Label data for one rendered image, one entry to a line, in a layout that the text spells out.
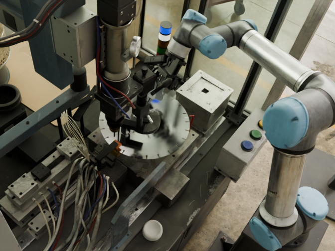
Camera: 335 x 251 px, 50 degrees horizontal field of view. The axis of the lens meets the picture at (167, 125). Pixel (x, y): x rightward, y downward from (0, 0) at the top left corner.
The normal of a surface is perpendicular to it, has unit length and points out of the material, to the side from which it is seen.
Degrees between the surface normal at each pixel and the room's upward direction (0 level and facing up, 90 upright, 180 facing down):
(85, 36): 90
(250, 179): 0
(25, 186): 0
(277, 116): 84
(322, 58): 0
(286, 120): 84
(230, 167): 90
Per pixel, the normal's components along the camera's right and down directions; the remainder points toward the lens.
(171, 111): 0.12, -0.61
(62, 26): -0.60, 0.58
